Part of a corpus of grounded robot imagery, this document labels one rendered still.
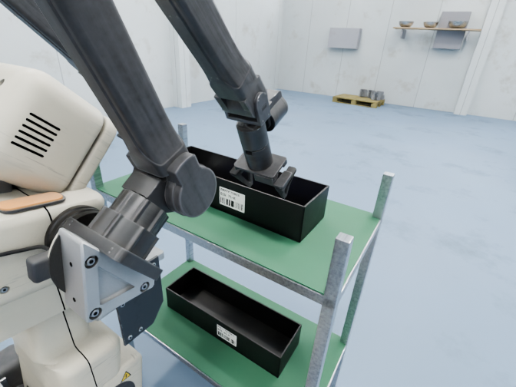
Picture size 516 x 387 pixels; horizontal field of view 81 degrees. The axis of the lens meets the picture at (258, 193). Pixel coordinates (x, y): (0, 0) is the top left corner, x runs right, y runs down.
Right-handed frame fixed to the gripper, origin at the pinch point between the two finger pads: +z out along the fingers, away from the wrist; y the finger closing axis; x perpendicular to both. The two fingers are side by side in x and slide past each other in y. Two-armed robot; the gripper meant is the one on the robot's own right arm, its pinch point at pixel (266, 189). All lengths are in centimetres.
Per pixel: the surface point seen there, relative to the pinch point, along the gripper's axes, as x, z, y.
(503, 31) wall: -907, 349, -83
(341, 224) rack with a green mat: -14.0, 25.8, -13.5
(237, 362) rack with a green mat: 31, 71, 9
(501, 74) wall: -865, 434, -113
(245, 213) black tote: -0.5, 16.1, 11.0
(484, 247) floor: -151, 199, -89
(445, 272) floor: -100, 174, -62
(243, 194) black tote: -3.2, 10.9, 11.8
